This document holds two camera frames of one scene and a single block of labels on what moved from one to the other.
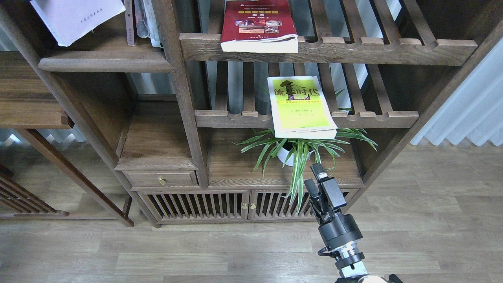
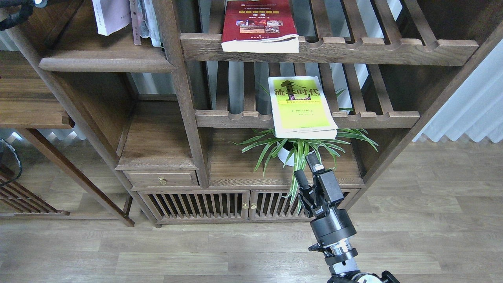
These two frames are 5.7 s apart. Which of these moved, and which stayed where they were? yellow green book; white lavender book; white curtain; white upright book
Moved: white lavender book
Stayed: yellow green book; white curtain; white upright book
